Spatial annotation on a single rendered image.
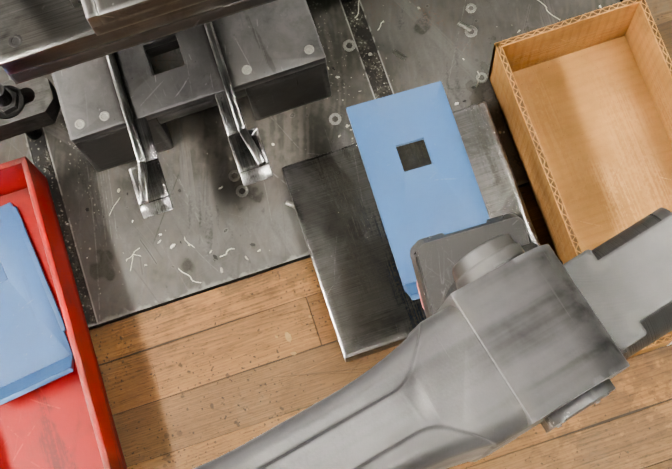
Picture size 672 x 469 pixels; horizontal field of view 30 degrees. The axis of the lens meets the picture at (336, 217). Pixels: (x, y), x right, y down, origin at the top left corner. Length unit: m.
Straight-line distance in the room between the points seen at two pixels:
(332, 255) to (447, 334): 0.43
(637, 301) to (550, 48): 0.42
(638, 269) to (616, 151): 0.40
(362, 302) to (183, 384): 0.15
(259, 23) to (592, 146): 0.28
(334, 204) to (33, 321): 0.25
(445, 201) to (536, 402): 0.33
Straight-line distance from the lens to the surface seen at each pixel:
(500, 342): 0.55
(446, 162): 0.87
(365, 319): 0.96
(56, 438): 0.99
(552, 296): 0.57
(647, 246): 0.63
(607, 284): 0.63
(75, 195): 1.03
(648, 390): 0.98
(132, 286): 1.00
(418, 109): 0.88
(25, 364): 1.00
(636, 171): 1.01
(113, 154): 1.00
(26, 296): 1.01
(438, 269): 0.73
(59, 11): 0.82
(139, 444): 0.98
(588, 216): 1.00
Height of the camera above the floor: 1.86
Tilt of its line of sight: 75 degrees down
